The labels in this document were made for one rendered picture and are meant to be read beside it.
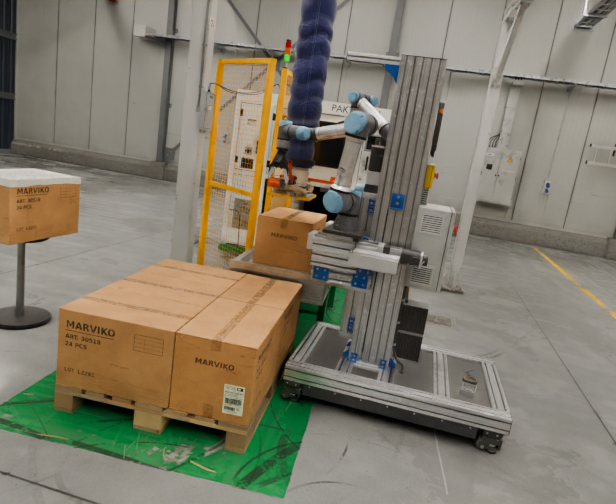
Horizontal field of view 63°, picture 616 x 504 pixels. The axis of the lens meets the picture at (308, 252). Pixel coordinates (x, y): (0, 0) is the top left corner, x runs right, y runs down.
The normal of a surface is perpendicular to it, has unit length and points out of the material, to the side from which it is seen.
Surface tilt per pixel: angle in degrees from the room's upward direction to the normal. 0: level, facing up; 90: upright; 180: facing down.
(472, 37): 90
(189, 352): 90
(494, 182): 90
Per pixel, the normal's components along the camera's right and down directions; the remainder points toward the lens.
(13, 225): 0.95, 0.19
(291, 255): -0.19, 0.18
